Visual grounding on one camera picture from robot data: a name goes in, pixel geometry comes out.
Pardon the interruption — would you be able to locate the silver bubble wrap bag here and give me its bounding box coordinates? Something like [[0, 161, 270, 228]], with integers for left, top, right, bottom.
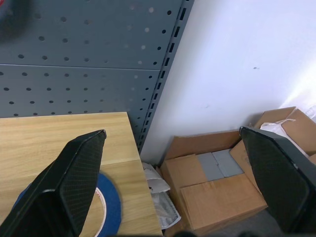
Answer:
[[142, 161, 181, 232]]

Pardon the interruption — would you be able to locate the grey pegboard shelf panel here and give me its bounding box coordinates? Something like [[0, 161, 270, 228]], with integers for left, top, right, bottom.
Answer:
[[0, 0, 196, 155]]

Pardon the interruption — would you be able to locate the blue tape roll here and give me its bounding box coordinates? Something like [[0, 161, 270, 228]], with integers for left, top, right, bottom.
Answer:
[[11, 172, 122, 237]]

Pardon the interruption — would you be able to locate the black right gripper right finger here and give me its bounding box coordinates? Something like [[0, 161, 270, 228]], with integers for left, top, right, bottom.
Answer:
[[239, 126, 316, 233]]

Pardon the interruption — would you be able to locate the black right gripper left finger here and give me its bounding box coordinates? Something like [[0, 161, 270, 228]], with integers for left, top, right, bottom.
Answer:
[[0, 129, 107, 237]]

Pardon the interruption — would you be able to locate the brown cardboard box with paper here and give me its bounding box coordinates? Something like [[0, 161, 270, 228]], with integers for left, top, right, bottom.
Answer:
[[254, 106, 316, 171]]

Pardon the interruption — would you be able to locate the open brown cardboard box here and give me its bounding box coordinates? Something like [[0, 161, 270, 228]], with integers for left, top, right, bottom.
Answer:
[[159, 130, 269, 237]]

